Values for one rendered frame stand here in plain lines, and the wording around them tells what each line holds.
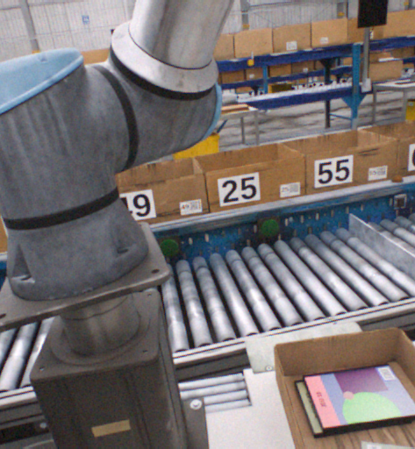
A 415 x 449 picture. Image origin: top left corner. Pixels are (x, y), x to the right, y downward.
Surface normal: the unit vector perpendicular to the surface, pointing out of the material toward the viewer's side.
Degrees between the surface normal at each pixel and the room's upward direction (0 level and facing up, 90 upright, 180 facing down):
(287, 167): 90
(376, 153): 90
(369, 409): 0
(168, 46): 116
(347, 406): 0
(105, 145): 106
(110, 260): 67
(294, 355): 89
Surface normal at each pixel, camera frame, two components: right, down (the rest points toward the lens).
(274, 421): -0.12, -0.91
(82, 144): 0.76, 0.18
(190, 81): 0.57, 0.18
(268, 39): 0.15, 0.36
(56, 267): -0.02, 0.02
